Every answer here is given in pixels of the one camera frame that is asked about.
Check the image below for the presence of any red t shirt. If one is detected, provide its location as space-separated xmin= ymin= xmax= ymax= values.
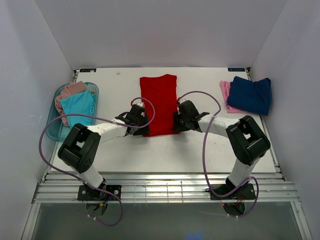
xmin=140 ymin=74 xmax=178 ymax=137

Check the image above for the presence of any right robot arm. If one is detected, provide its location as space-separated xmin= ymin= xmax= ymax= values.
xmin=173 ymin=100 xmax=271 ymax=199

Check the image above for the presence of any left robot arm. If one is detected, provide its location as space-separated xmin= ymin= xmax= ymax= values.
xmin=57 ymin=102 xmax=150 ymax=200

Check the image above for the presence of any light pink folded t shirt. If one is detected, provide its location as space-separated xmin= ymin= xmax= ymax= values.
xmin=219 ymin=81 xmax=246 ymax=114

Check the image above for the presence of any turquoise t shirt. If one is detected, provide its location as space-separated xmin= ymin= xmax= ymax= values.
xmin=59 ymin=90 xmax=96 ymax=128

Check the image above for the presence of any right blue corner label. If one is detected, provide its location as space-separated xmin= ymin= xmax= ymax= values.
xmin=227 ymin=67 xmax=246 ymax=72

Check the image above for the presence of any blue corner label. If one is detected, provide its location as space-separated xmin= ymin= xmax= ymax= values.
xmin=79 ymin=68 xmax=97 ymax=73
xmin=227 ymin=67 xmax=246 ymax=72

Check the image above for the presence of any dusty pink t shirt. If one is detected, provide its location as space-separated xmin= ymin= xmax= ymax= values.
xmin=54 ymin=81 xmax=87 ymax=115

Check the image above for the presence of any navy blue folded t shirt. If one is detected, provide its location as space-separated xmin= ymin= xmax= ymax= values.
xmin=226 ymin=76 xmax=272 ymax=116

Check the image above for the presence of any left blue corner label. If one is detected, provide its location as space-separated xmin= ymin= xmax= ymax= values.
xmin=79 ymin=68 xmax=97 ymax=73

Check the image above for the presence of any teal plastic tray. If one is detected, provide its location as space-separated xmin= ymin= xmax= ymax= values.
xmin=45 ymin=82 xmax=99 ymax=142

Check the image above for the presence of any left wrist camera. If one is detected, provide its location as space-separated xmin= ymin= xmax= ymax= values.
xmin=135 ymin=101 xmax=145 ymax=108

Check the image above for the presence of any aluminium rail frame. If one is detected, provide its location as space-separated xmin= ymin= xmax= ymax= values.
xmin=32 ymin=172 xmax=300 ymax=204

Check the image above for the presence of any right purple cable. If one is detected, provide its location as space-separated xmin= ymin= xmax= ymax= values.
xmin=176 ymin=90 xmax=259 ymax=219

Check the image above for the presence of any purple cable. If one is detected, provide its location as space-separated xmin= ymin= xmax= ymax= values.
xmin=176 ymin=90 xmax=259 ymax=219
xmin=38 ymin=96 xmax=156 ymax=227

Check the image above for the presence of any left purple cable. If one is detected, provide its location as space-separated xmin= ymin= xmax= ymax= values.
xmin=38 ymin=96 xmax=156 ymax=227

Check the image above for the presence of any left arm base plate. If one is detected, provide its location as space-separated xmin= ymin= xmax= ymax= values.
xmin=77 ymin=184 xmax=122 ymax=202

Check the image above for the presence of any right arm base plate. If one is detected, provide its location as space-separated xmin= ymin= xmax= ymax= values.
xmin=205 ymin=183 xmax=256 ymax=201

